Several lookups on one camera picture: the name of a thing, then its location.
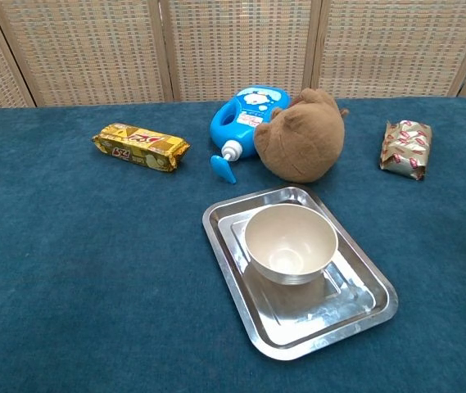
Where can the gold foil snack pack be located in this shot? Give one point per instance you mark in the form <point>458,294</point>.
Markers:
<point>406,145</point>

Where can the rectangular stainless steel tray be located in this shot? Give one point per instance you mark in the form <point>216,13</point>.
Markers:
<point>298,315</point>

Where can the blue velvet tablecloth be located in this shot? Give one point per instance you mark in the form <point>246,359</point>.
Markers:
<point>73,254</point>

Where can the blue pump soap bottle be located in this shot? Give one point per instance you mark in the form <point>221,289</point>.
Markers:
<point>241,118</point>

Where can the gold biscuit packet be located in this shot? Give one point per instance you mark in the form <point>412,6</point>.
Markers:
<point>140,146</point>

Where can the brown plush toy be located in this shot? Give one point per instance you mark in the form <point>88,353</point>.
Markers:
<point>304,139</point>

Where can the cream ceramic bowl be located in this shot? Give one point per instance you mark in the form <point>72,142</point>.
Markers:
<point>290,241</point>

